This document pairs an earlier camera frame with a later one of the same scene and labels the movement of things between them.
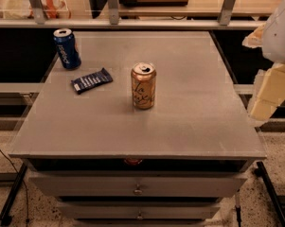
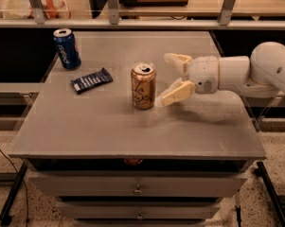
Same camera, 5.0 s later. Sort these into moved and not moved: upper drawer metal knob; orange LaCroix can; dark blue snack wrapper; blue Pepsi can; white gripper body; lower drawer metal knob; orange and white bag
Moved: white gripper body
Not moved: upper drawer metal knob; dark blue snack wrapper; blue Pepsi can; orange and white bag; lower drawer metal knob; orange LaCroix can
